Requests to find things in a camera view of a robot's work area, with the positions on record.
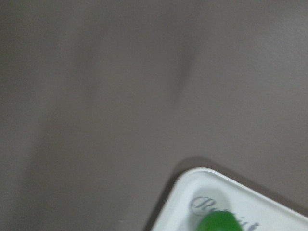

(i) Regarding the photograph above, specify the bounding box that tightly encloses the green lime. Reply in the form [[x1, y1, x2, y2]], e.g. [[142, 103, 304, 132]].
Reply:
[[197, 211, 242, 231]]

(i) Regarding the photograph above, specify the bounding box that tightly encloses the white rabbit print tray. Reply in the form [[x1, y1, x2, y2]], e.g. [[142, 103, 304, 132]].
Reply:
[[152, 167, 308, 231]]

